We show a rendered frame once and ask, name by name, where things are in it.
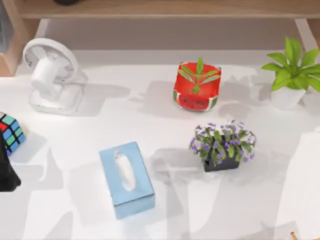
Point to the red watermelon plant pot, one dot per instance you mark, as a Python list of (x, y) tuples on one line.
[(197, 87)]

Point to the purple flowers in black pot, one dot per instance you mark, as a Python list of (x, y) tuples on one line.
[(221, 147)]

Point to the light blue tissue box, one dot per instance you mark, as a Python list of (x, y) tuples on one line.
[(126, 180)]

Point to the wooden shelf unit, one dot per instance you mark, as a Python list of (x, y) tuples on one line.
[(160, 10)]

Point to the white desk fan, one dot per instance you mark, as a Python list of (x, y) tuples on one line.
[(51, 80)]

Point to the green plant in white pot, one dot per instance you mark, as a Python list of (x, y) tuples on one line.
[(290, 77)]

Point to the colourful puzzle cube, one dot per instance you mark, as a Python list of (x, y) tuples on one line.
[(11, 132)]

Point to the dark round object on shelf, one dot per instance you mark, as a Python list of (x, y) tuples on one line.
[(67, 1)]

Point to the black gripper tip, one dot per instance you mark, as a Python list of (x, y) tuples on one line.
[(5, 172)]

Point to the small wooden stick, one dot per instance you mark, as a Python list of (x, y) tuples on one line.
[(294, 235)]

